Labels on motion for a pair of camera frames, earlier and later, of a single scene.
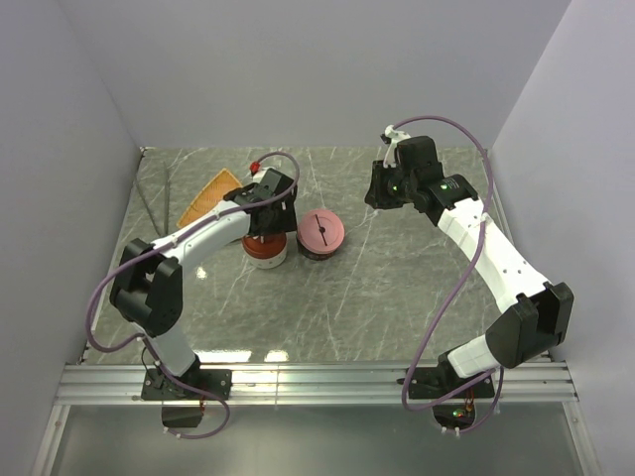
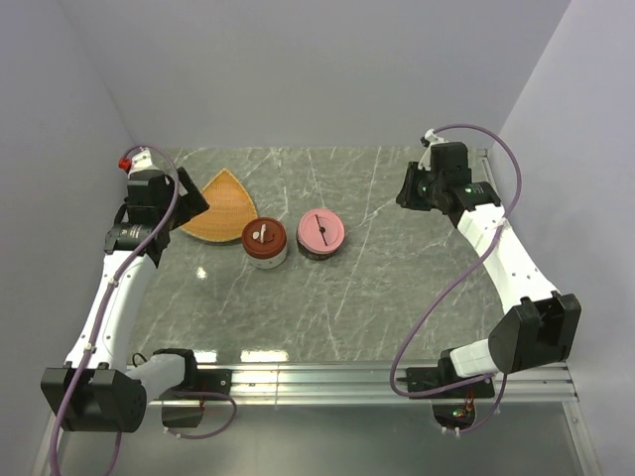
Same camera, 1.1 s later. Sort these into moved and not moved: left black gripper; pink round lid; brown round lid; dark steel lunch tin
Moved: left black gripper
Not moved: dark steel lunch tin; pink round lid; brown round lid
